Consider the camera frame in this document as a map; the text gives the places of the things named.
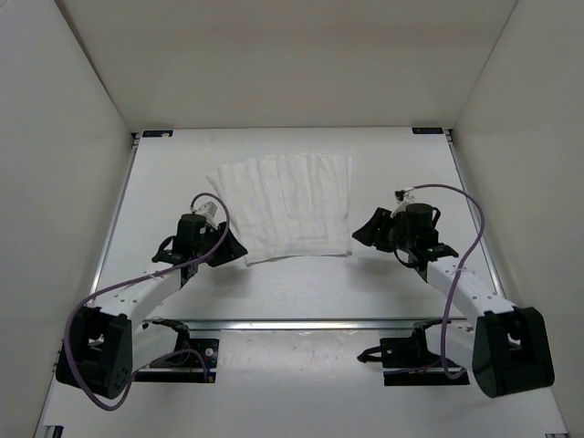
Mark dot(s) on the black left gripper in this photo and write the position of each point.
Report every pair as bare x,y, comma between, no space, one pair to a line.
231,249

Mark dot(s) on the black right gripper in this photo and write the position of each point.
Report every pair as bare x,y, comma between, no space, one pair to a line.
372,233

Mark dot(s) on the white pleated skirt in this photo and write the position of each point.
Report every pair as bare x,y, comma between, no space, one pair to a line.
288,205

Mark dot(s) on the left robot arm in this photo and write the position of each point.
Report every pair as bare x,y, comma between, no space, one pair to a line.
111,337

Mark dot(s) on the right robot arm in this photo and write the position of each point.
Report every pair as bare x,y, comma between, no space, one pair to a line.
503,346

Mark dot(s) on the right blue corner label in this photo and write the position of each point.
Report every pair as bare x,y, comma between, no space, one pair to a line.
427,131

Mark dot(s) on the blue corner label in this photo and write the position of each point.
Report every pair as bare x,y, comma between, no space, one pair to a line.
157,133
427,131

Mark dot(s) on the left blue corner label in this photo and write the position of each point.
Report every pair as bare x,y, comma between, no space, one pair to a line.
157,133

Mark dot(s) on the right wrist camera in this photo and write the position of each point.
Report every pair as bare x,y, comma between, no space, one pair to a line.
403,199

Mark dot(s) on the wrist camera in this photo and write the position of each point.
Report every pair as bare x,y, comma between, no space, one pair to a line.
208,211
403,199

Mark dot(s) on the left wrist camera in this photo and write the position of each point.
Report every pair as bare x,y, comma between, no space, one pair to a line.
208,211

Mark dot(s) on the aluminium table front rail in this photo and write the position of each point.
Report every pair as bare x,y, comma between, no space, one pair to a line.
300,324

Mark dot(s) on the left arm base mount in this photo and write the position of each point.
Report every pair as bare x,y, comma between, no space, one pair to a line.
194,358

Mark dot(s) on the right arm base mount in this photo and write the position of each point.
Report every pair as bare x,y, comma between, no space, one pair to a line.
407,362

